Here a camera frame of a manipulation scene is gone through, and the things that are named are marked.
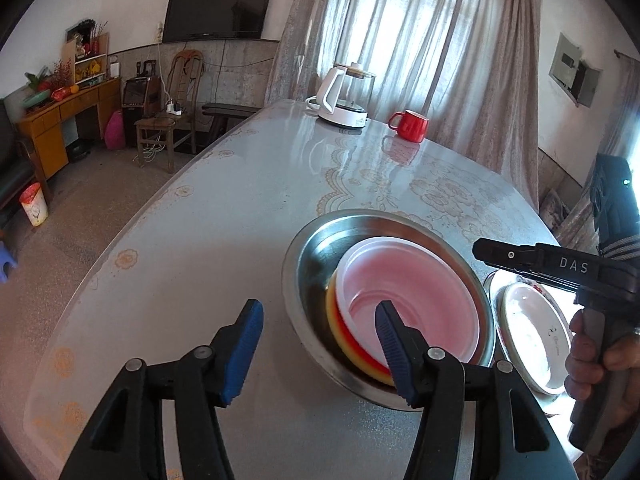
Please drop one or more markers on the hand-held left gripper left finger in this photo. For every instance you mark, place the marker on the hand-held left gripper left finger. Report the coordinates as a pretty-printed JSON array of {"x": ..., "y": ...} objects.
[{"x": 245, "y": 355}]

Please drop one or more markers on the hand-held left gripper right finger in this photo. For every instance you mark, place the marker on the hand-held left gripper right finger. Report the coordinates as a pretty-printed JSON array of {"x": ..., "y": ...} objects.
[{"x": 395, "y": 355}]

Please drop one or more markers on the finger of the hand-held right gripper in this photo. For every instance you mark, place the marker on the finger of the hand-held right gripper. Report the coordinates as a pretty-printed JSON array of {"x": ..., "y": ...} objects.
[{"x": 505, "y": 256}]

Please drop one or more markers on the yellow plastic bowl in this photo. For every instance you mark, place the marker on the yellow plastic bowl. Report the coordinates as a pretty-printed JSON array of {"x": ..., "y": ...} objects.
[{"x": 372, "y": 376}]

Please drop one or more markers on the large floral plate pink rim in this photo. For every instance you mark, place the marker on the large floral plate pink rim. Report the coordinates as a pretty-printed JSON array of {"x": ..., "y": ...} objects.
[{"x": 489, "y": 310}]

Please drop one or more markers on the red plastic bowl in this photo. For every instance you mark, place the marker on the red plastic bowl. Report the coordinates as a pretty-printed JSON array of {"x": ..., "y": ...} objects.
[{"x": 400, "y": 280}]

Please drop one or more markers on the white plate rose print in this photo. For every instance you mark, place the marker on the white plate rose print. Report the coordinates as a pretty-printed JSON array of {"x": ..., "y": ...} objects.
[{"x": 535, "y": 340}]

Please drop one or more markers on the stainless steel bowl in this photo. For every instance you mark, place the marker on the stainless steel bowl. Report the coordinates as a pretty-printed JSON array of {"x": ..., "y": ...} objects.
[{"x": 320, "y": 260}]

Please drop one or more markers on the person's right hand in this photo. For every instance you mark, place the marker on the person's right hand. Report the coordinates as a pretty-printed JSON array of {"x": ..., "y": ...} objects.
[{"x": 582, "y": 360}]

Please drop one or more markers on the patterned cushion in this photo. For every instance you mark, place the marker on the patterned cushion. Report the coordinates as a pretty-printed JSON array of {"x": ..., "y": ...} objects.
[{"x": 555, "y": 215}]

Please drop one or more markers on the patterned beige drape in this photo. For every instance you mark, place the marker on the patterned beige drape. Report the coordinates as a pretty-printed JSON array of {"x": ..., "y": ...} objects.
[
  {"x": 510, "y": 110},
  {"x": 300, "y": 45}
]

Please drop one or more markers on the red mug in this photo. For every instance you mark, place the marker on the red mug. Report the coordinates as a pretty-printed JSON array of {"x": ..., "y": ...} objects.
[{"x": 412, "y": 127}]

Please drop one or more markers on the grey electrical panel box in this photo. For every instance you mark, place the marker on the grey electrical panel box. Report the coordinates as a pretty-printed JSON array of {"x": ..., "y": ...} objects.
[{"x": 570, "y": 67}]

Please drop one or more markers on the curtain rod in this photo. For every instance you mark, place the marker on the curtain rod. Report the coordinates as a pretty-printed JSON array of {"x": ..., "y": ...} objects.
[{"x": 627, "y": 55}]

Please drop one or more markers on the white electric glass kettle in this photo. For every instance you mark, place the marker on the white electric glass kettle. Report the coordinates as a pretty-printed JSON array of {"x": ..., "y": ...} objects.
[{"x": 337, "y": 105}]

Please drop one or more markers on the sheer beige curtain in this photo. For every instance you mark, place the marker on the sheer beige curtain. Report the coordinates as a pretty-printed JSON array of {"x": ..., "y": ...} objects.
[{"x": 415, "y": 35}]

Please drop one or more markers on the dark bench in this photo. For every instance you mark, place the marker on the dark bench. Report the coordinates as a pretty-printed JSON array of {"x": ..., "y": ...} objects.
[{"x": 230, "y": 110}]

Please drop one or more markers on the blue plastic stool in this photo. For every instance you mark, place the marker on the blue plastic stool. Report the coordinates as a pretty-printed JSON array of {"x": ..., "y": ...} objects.
[{"x": 7, "y": 260}]

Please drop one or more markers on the white power strip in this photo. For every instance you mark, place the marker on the white power strip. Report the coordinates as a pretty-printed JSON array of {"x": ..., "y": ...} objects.
[{"x": 174, "y": 108}]

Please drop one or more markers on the white and red bin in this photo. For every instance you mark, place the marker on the white and red bin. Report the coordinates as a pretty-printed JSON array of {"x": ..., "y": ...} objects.
[{"x": 34, "y": 207}]

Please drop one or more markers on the black speaker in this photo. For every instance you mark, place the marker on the black speaker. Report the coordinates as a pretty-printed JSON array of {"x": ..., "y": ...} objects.
[{"x": 140, "y": 105}]

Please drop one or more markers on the light wooden chair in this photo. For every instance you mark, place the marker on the light wooden chair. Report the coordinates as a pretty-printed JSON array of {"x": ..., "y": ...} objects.
[{"x": 185, "y": 80}]

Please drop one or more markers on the wooden desk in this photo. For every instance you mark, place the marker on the wooden desk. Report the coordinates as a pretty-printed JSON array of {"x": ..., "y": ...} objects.
[{"x": 50, "y": 120}]

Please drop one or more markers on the small white shelf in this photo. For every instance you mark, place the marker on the small white shelf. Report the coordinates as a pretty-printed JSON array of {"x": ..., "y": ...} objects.
[{"x": 90, "y": 62}]

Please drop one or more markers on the green tray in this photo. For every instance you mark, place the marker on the green tray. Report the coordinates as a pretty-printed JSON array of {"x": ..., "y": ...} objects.
[{"x": 35, "y": 99}]

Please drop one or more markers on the white wall socket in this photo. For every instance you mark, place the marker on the white wall socket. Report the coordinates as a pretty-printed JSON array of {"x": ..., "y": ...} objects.
[{"x": 160, "y": 32}]

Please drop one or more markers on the black wall television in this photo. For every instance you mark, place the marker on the black wall television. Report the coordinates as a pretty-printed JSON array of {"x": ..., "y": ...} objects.
[{"x": 220, "y": 7}]

